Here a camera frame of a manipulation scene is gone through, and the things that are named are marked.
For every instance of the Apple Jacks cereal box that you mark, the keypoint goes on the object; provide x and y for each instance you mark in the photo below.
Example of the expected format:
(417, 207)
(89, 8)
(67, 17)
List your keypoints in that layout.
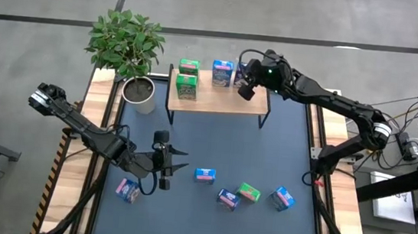
(185, 88)
(189, 66)
(249, 192)

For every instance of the yellow black hazard tape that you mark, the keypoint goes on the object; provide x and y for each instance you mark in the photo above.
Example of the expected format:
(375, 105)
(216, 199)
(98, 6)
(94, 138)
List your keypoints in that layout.
(49, 194)

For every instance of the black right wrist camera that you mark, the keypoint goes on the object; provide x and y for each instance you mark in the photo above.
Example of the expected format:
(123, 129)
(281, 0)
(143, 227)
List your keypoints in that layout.
(246, 92)

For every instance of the white board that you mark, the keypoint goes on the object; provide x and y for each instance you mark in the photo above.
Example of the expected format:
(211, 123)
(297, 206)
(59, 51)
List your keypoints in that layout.
(393, 204)

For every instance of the green plant in white pot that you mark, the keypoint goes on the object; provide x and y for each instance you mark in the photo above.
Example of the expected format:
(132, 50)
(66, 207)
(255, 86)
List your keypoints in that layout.
(123, 43)

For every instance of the blue table mat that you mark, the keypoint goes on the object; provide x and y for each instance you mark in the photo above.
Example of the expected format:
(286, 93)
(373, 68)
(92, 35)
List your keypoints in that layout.
(191, 223)

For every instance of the black power adapter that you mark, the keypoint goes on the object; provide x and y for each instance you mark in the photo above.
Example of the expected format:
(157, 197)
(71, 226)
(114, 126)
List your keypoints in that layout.
(408, 147)

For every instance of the Rice Krispies cereal box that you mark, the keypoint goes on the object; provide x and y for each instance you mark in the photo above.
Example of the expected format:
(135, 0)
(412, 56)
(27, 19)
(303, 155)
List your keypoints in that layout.
(222, 74)
(282, 198)
(205, 175)

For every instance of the wooden shelf with black legs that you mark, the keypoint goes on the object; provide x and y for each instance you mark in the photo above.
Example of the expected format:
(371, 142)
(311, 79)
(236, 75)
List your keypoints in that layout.
(226, 101)

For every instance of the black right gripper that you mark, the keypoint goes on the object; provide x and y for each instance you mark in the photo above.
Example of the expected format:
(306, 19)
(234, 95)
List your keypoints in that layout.
(274, 75)

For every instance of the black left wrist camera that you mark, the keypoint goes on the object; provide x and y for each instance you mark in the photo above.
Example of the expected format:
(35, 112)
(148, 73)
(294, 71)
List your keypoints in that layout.
(161, 136)

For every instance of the black support beam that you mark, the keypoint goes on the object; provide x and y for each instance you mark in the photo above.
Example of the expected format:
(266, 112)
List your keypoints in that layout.
(398, 185)

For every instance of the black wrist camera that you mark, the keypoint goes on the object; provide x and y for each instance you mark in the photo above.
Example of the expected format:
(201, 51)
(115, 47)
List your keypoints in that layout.
(161, 136)
(246, 92)

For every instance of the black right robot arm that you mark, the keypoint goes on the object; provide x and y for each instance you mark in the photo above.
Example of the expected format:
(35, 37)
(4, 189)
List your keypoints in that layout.
(333, 102)

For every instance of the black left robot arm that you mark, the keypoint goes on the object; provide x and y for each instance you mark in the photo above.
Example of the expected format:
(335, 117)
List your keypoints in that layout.
(88, 136)

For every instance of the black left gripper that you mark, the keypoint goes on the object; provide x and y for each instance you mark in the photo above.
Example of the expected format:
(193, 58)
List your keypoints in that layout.
(160, 162)

